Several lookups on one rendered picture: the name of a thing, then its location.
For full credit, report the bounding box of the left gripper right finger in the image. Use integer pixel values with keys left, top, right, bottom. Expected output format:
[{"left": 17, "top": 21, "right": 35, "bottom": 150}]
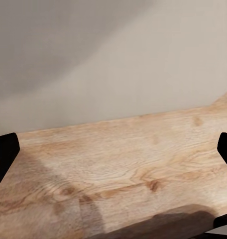
[{"left": 217, "top": 132, "right": 227, "bottom": 164}]

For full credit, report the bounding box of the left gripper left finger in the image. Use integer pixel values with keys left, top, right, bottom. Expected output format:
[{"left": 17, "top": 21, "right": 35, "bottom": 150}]
[{"left": 0, "top": 132, "right": 20, "bottom": 182}]

